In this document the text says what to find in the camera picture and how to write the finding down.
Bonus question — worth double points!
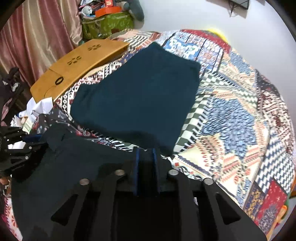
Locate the black pants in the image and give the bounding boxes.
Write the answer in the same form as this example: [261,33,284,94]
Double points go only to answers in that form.
[10,123,200,241]

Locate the white papers pile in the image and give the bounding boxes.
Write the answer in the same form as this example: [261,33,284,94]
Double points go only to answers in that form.
[10,97,53,133]

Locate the wooden lap desk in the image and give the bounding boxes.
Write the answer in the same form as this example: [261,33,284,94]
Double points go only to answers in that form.
[30,39,129,102]

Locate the folded dark teal garment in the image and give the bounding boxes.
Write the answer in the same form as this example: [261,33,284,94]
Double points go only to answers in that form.
[70,43,200,156]

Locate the colourful patchwork bedspread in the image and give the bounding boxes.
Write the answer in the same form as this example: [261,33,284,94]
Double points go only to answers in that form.
[0,29,295,241]

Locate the striped pink curtain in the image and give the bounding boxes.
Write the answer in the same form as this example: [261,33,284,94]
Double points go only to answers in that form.
[1,1,83,86]

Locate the green patterned bag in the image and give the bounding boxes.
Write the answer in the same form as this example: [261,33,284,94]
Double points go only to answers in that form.
[82,11,133,40]

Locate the orange box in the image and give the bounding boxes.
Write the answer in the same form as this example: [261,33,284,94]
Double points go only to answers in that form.
[95,6,121,18]

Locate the yellow curved tube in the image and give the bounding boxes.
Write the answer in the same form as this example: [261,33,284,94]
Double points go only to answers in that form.
[206,28,229,43]

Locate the grey plush toy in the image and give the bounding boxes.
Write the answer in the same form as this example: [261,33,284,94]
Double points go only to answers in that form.
[115,0,144,22]

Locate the small wall monitor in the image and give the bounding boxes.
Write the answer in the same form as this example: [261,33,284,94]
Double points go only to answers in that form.
[228,0,250,16]

